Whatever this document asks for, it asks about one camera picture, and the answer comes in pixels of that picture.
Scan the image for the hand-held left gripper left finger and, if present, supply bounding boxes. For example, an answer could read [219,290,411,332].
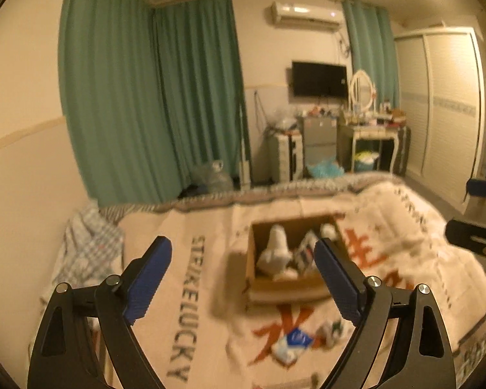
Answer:
[28,236,173,389]

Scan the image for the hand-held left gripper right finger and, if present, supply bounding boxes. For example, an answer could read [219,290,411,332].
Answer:
[314,237,457,389]

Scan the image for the small grey white socks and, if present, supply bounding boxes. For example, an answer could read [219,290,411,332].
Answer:
[317,319,347,349]

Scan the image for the blue and white soft pack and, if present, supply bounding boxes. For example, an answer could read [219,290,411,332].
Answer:
[272,328,314,366]

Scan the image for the brown cardboard box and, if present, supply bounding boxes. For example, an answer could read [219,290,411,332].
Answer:
[243,215,351,304]

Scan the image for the blue and white striped cloth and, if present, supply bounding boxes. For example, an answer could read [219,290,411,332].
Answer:
[294,230,320,273]

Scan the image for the plaid grey cloth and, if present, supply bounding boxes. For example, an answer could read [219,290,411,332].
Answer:
[51,206,126,292]

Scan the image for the printed beige blanket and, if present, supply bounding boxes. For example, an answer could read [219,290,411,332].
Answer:
[87,180,486,389]

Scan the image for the white plush toy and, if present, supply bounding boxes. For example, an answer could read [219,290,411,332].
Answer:
[256,225,293,278]

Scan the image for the white sliding wardrobe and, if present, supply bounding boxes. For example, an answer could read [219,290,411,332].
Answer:
[394,26,486,207]

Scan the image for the blue plastic bag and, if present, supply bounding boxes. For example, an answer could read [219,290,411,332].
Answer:
[306,156,346,179]

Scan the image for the bed with striped sheet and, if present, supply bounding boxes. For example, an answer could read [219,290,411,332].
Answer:
[38,171,486,389]

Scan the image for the clear plastic water jug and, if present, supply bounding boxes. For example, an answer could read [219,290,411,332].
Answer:
[191,160,233,192]

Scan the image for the white dressing table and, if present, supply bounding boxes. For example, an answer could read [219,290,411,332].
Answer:
[339,110,406,174]

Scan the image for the grey suitcase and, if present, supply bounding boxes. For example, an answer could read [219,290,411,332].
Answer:
[266,132,305,183]

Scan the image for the grey mini fridge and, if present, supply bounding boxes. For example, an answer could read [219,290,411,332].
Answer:
[300,114,343,179]

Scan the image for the white oval mirror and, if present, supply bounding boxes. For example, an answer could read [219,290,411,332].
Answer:
[348,70,378,115]

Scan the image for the clear plastic bag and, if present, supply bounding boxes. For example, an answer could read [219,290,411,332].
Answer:
[265,105,302,132]

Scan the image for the narrow green curtain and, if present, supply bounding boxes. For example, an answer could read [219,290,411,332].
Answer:
[340,0,401,110]

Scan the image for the wide green curtain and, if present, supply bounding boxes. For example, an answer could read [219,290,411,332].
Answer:
[57,0,252,207]

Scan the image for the white air conditioner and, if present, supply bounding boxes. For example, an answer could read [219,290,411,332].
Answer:
[271,1,343,32]

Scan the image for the black wall television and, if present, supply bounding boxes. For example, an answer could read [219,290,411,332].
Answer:
[292,61,348,99]

